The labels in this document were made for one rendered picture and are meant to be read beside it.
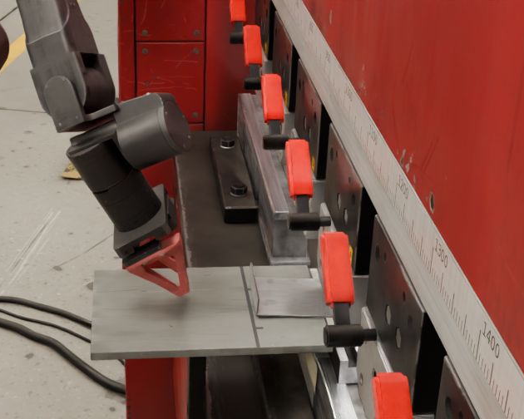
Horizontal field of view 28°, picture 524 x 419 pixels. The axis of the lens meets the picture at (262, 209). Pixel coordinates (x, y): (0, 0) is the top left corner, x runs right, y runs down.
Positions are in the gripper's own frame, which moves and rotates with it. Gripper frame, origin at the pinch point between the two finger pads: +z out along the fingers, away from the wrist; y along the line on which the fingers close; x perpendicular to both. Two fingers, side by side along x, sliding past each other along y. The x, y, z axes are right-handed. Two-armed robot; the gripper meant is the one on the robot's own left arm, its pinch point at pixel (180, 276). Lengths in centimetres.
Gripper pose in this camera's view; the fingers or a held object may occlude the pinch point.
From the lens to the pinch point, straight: 120.1
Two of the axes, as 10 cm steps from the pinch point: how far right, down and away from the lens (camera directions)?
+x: -8.8, 4.6, 1.2
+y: -1.2, -4.5, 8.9
